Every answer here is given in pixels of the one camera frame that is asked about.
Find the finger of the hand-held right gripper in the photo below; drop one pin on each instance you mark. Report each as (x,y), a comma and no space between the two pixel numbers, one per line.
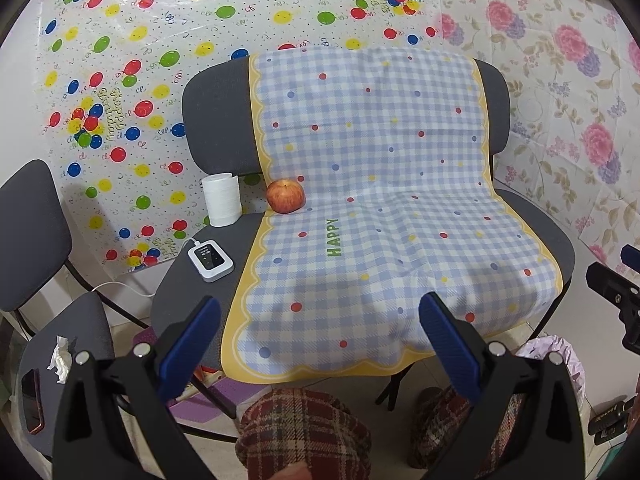
(631,254)
(612,282)

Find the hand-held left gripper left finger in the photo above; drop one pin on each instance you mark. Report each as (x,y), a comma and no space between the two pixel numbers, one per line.
(190,345)

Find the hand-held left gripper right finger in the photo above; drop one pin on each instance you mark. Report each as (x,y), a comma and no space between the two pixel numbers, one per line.
(450,345)

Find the pink trash bag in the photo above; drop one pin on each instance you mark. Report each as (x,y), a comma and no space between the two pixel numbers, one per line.
(550,352)

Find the person's right leg plaid trousers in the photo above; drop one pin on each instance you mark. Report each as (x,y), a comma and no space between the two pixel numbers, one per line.
(440,425)

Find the white charger device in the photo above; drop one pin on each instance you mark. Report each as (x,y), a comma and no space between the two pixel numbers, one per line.
(211,261)

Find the crumpled white tissue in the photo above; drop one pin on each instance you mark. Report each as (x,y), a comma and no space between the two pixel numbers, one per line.
(61,360)

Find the small black tripod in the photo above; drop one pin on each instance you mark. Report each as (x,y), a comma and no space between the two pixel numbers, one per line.
(607,420)

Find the plaid slippers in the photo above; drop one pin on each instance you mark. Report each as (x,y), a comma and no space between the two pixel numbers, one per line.
(305,435)

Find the white toilet paper roll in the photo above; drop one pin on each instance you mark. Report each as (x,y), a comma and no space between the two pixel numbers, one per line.
(222,200)

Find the phone with red case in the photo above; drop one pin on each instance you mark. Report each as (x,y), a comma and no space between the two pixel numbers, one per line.
(32,400)

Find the blue checkered dotted blanket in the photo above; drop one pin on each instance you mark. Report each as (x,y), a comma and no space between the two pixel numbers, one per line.
(380,185)

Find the red apple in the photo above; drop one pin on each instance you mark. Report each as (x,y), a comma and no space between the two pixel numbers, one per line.
(285,196)

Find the narrow grey fabric chair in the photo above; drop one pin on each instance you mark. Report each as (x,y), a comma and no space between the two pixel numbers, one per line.
(35,230)

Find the wide grey fabric chair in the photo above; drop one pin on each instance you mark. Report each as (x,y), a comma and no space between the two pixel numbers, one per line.
(215,110)

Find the balloon print plastic sheet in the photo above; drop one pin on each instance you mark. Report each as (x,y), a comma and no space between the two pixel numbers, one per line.
(175,60)

